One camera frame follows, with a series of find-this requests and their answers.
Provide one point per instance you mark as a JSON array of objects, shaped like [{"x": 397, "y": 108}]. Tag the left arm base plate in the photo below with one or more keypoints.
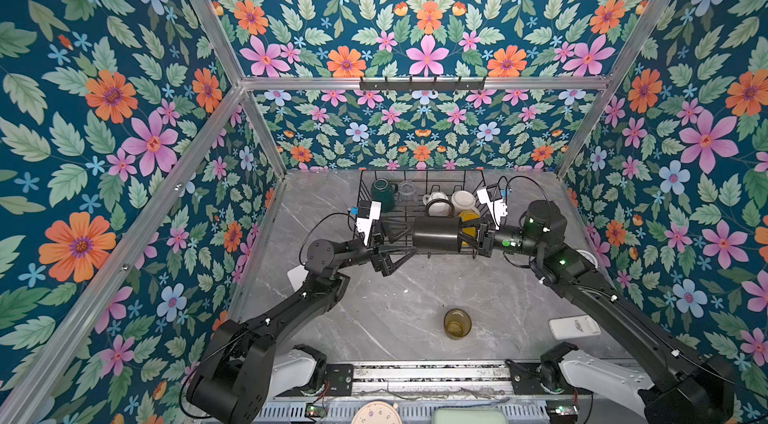
[{"x": 332, "y": 380}]

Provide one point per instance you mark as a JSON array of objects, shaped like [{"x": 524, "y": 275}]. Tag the white box left side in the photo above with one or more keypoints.
[{"x": 297, "y": 276}]

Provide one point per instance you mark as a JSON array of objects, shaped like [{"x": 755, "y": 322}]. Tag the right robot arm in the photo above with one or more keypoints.
[{"x": 677, "y": 385}]

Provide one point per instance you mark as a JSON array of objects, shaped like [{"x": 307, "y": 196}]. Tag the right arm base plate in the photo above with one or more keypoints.
[{"x": 533, "y": 378}]

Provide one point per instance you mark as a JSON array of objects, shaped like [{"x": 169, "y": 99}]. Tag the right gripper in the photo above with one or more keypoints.
[{"x": 480, "y": 224}]

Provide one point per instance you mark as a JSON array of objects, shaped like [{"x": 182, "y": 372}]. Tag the small white alarm clock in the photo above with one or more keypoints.
[{"x": 589, "y": 256}]

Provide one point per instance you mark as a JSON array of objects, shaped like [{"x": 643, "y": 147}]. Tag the black mug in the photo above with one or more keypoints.
[{"x": 437, "y": 234}]

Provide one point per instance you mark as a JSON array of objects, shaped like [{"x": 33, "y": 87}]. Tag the green sponge block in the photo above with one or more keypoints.
[{"x": 464, "y": 415}]

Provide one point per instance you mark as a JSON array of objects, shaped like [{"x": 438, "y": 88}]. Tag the black wire dish rack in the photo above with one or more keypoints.
[{"x": 425, "y": 181}]

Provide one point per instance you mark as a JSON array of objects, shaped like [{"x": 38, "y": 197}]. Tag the white mug red interior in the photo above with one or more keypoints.
[{"x": 464, "y": 201}]

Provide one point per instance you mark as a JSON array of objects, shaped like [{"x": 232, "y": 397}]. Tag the cream white octagonal mug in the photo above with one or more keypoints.
[{"x": 433, "y": 199}]

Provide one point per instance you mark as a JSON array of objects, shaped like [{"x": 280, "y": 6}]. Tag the black hook rail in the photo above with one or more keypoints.
[{"x": 402, "y": 84}]

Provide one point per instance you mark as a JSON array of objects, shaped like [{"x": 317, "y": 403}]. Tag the white box right side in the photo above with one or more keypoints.
[{"x": 574, "y": 327}]

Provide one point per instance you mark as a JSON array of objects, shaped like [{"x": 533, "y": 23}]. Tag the yellow plastic mug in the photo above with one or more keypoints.
[{"x": 469, "y": 227}]

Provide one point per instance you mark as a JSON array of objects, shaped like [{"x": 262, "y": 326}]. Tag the white box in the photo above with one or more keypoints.
[
  {"x": 574, "y": 327},
  {"x": 297, "y": 276}
]

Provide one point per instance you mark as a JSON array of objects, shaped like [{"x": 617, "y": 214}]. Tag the round beige plate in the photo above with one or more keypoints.
[{"x": 377, "y": 412}]

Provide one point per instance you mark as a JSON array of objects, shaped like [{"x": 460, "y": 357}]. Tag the olive tinted glass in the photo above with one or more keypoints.
[{"x": 457, "y": 324}]

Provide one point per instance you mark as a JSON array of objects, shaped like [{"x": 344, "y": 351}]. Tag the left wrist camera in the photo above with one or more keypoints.
[{"x": 365, "y": 216}]

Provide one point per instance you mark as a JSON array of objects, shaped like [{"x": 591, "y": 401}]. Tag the green mug white interior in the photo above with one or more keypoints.
[{"x": 384, "y": 192}]

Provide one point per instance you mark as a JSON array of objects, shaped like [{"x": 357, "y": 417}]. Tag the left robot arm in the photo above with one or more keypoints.
[{"x": 234, "y": 379}]

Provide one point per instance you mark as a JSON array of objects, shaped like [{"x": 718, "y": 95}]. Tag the clear glass cup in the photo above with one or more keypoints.
[{"x": 406, "y": 191}]

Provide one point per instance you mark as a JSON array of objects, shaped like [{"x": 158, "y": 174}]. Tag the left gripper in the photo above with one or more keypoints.
[{"x": 379, "y": 261}]

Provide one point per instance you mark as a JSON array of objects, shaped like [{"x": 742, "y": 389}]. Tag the aluminium front rail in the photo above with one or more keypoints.
[{"x": 432, "y": 373}]

